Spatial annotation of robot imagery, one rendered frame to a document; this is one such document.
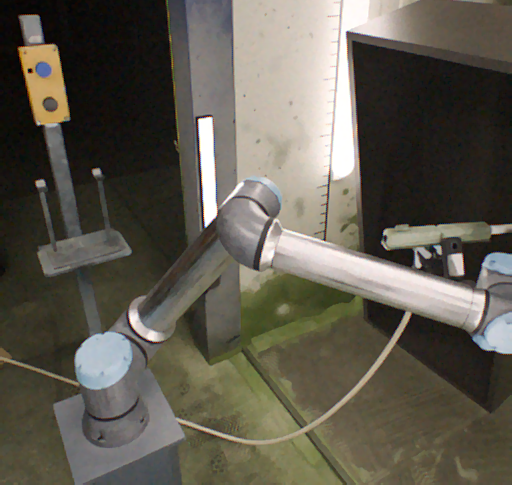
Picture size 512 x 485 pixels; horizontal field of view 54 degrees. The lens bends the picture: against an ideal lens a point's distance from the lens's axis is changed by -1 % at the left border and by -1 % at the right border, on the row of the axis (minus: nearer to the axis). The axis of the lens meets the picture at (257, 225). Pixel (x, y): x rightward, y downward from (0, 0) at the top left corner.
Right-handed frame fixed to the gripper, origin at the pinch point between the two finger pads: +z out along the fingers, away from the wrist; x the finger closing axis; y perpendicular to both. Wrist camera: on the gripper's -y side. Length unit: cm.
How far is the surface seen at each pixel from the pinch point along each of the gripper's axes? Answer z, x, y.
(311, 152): 95, -3, 12
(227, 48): 83, -41, -37
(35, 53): 77, -107, -39
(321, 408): 36, -10, 109
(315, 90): 96, -3, -16
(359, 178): 36.8, -4.7, -2.8
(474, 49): 1, 4, -52
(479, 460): -3, 44, 107
